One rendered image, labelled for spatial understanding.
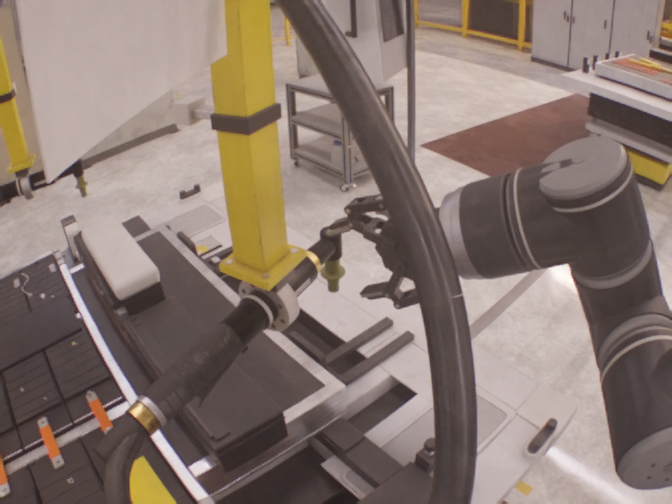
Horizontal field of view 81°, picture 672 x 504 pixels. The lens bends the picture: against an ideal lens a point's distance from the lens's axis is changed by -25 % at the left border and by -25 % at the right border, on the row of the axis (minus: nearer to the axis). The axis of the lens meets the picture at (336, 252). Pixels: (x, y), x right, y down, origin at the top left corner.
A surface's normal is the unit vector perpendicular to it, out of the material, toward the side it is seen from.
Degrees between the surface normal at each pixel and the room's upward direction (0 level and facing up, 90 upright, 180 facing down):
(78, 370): 0
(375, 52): 90
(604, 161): 28
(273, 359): 0
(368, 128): 62
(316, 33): 58
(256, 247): 90
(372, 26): 90
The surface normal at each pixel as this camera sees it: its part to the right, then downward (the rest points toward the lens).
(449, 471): -0.50, -0.15
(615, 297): -0.38, 0.63
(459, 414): 0.11, -0.19
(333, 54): -0.26, 0.02
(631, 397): -0.85, -0.51
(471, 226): -0.68, 0.00
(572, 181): -0.59, -0.68
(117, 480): 0.44, -0.80
